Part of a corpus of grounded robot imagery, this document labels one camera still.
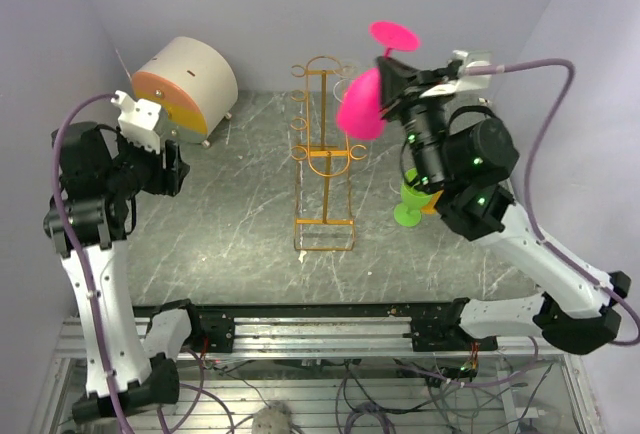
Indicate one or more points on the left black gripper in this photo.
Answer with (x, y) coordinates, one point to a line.
(165, 180)

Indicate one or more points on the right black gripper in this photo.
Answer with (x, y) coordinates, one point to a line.
(396, 76)

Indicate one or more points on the clear round wine glass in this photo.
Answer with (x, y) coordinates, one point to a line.
(350, 69)

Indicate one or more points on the magenta plastic goblet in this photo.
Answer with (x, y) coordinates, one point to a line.
(360, 114)

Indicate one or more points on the clear flute wine glass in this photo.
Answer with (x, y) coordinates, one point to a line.
(340, 89)

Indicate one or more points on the orange plastic goblet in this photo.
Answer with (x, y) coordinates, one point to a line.
(430, 207)

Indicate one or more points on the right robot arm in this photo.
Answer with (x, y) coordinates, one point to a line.
(578, 308)

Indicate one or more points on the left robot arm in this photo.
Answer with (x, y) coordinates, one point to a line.
(89, 222)

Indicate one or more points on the cream round drawer box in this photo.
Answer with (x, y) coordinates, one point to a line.
(193, 83)

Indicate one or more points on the green plastic goblet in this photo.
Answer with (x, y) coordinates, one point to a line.
(408, 212)

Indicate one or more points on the grey fuzzy ball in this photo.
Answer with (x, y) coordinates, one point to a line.
(275, 418)

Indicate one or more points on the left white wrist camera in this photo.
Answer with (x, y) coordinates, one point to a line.
(142, 122)

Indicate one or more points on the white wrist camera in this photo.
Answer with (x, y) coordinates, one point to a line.
(142, 122)
(464, 77)

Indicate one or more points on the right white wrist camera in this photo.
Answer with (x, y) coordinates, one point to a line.
(464, 77)

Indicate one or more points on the gold wire wine glass rack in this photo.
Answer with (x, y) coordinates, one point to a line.
(324, 159)

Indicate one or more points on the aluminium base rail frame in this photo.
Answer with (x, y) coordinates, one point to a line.
(278, 331)

